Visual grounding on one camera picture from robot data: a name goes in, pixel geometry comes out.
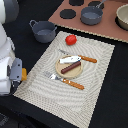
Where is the white blue fish toy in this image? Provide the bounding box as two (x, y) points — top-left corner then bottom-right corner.
(59, 56), (81, 64)

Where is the red tomato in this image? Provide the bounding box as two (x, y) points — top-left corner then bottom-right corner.
(65, 35), (77, 45)

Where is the yellow bread loaf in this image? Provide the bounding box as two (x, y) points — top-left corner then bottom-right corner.
(21, 68), (27, 81)

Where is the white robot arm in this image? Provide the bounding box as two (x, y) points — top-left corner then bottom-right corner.
(0, 0), (23, 96)

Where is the brown sausage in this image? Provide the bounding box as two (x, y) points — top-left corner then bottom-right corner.
(61, 61), (81, 74)

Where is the round wooden plate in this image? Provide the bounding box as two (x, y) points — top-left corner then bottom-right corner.
(55, 56), (83, 79)

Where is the beige woven placemat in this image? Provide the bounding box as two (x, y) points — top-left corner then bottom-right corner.
(15, 31), (114, 128)

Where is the brown toy stove top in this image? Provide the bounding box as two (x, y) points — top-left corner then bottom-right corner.
(49, 0), (128, 43)

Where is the grey saucepan on stove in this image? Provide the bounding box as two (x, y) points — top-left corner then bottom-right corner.
(81, 0), (106, 25)

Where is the beige bowl on stove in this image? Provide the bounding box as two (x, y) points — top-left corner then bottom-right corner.
(116, 4), (128, 30)

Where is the fork with orange handle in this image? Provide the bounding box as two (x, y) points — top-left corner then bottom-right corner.
(43, 71), (84, 90)

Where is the knife with orange handle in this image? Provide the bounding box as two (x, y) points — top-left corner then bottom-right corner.
(58, 49), (97, 63)

